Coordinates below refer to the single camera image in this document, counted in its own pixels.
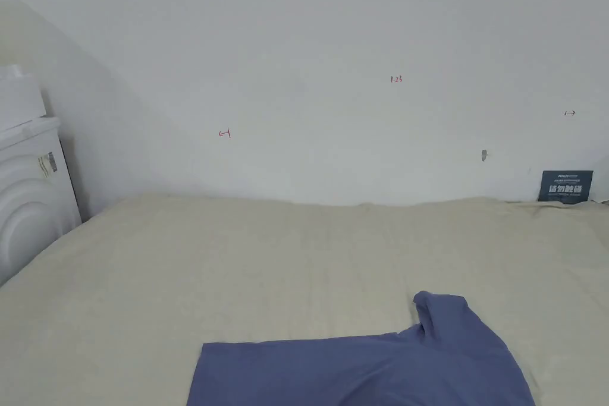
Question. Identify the bed with beige sheet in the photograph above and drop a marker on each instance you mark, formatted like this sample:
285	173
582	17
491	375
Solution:
247	263

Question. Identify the blue shirt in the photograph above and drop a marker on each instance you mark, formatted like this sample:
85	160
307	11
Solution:
361	368

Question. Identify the dark sign card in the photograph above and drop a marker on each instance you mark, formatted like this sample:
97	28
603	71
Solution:
565	186

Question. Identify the white washing machine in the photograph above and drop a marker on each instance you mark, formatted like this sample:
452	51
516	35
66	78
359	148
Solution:
28	196

